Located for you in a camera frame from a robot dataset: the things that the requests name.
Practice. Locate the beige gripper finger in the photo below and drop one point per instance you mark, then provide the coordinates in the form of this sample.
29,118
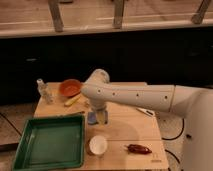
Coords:
100,117

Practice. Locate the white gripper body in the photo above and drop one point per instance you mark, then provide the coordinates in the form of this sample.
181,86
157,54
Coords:
98,105

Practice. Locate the blue sponge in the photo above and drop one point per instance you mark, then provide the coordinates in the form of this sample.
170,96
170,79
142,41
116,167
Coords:
92,119

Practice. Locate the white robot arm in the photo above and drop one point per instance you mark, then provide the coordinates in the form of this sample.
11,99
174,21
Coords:
192,103

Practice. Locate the green plastic tray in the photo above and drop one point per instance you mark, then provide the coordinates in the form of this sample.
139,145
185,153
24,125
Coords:
51,143

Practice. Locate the white cup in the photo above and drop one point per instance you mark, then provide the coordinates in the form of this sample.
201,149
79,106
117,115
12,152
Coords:
98,145

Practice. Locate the orange bowl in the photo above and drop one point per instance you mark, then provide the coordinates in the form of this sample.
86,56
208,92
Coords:
70,87

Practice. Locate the dark red chili pepper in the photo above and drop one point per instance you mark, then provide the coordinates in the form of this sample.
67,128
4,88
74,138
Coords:
138,149

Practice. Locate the clear plastic bottle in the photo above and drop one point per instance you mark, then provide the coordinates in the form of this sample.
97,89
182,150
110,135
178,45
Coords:
44,91

